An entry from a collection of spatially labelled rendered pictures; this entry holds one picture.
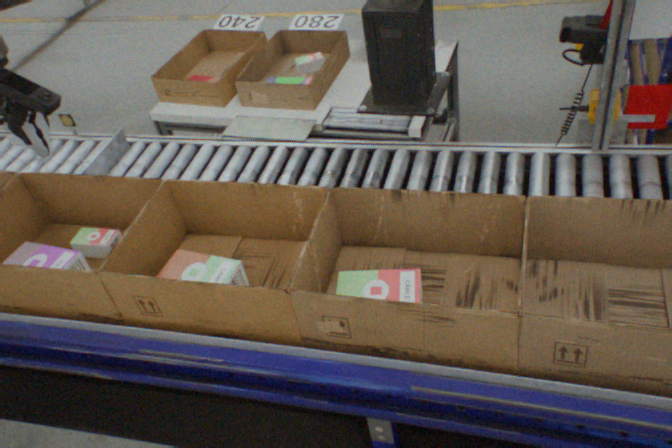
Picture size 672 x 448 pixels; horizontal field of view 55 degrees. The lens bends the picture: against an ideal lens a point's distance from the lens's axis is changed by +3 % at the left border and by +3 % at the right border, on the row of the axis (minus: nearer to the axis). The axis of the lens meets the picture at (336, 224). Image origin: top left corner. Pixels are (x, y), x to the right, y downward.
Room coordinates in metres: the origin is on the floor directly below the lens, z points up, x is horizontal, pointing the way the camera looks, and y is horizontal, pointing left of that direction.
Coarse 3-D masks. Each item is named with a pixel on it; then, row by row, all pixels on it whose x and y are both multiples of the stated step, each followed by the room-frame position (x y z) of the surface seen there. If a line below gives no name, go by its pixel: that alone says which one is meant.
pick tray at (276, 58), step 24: (264, 48) 2.20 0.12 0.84; (288, 48) 2.30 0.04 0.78; (312, 48) 2.25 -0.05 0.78; (336, 48) 2.08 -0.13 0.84; (264, 72) 2.16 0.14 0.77; (288, 72) 2.14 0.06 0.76; (312, 72) 2.10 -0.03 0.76; (336, 72) 2.05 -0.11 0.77; (240, 96) 1.98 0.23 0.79; (264, 96) 1.93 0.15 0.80; (288, 96) 1.89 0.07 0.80; (312, 96) 1.86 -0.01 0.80
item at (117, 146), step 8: (120, 128) 1.89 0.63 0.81; (120, 136) 1.87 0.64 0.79; (112, 144) 1.82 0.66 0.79; (120, 144) 1.85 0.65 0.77; (128, 144) 1.88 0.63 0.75; (104, 152) 1.78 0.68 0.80; (112, 152) 1.81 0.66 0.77; (120, 152) 1.84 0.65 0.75; (96, 160) 1.74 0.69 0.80; (104, 160) 1.76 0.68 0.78; (112, 160) 1.79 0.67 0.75; (88, 168) 1.69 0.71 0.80; (96, 168) 1.72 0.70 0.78; (104, 168) 1.75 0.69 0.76
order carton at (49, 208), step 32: (0, 192) 1.27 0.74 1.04; (32, 192) 1.33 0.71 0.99; (64, 192) 1.30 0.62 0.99; (96, 192) 1.26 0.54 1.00; (128, 192) 1.23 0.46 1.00; (0, 224) 1.23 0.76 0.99; (32, 224) 1.29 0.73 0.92; (64, 224) 1.31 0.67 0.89; (96, 224) 1.28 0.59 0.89; (128, 224) 1.24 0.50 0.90; (0, 256) 1.18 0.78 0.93; (0, 288) 1.02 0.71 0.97; (32, 288) 0.99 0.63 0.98; (64, 288) 0.96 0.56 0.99; (96, 288) 0.93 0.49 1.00; (96, 320) 0.95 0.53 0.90
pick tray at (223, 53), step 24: (192, 48) 2.37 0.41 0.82; (216, 48) 2.44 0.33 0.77; (240, 48) 2.39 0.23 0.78; (168, 72) 2.22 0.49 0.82; (192, 72) 2.30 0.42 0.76; (216, 72) 2.25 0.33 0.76; (240, 72) 2.12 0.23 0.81; (168, 96) 2.11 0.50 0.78; (192, 96) 2.05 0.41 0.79; (216, 96) 2.00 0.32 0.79
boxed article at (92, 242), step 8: (80, 232) 1.21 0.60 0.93; (88, 232) 1.20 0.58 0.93; (96, 232) 1.20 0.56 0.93; (104, 232) 1.19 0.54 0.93; (112, 232) 1.19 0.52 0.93; (120, 232) 1.19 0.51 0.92; (72, 240) 1.19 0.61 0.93; (80, 240) 1.18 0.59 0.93; (88, 240) 1.17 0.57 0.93; (96, 240) 1.17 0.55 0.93; (104, 240) 1.16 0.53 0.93; (112, 240) 1.16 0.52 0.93; (80, 248) 1.17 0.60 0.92; (88, 248) 1.16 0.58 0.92; (96, 248) 1.15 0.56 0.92; (104, 248) 1.15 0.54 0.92; (88, 256) 1.17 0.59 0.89; (96, 256) 1.16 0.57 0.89; (104, 256) 1.15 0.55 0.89
